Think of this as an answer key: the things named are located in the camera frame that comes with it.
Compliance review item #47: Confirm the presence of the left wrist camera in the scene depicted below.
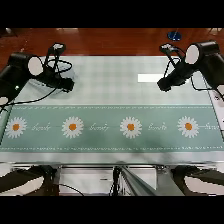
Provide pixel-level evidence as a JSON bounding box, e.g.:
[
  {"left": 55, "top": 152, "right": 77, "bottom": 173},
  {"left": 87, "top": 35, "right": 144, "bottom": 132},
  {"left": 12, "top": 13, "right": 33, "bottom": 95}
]
[{"left": 45, "top": 42, "right": 67, "bottom": 69}]

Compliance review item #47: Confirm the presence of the blue round object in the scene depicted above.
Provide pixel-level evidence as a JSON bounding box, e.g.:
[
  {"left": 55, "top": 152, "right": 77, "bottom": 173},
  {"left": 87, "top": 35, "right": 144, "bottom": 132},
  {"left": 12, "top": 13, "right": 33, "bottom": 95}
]
[{"left": 167, "top": 31, "right": 183, "bottom": 42}]

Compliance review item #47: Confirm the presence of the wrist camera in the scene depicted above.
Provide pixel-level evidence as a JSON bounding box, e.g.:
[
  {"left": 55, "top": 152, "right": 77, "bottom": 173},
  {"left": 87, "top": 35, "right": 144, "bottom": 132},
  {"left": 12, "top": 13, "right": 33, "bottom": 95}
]
[
  {"left": 45, "top": 42, "right": 67, "bottom": 69},
  {"left": 158, "top": 43, "right": 184, "bottom": 65}
]

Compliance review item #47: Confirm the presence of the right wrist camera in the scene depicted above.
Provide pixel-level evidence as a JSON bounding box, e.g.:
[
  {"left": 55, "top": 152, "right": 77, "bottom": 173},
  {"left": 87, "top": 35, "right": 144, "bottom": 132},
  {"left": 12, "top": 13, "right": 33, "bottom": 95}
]
[{"left": 158, "top": 43, "right": 184, "bottom": 65}]

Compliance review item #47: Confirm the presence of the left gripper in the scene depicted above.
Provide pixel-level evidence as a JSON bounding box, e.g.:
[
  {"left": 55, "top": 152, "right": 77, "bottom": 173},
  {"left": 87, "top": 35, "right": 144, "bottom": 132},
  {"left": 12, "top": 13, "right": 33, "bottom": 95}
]
[{"left": 45, "top": 73, "right": 75, "bottom": 94}]

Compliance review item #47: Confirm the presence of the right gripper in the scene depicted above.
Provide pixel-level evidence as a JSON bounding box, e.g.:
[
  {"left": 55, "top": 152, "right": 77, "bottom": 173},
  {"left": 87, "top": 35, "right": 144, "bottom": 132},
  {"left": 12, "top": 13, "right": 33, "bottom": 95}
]
[{"left": 156, "top": 61, "right": 195, "bottom": 93}]

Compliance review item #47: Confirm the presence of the silver frame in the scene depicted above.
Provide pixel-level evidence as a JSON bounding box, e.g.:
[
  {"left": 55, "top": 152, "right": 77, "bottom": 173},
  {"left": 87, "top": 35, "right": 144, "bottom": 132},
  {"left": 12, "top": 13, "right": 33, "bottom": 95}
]
[{"left": 0, "top": 161, "right": 224, "bottom": 197}]

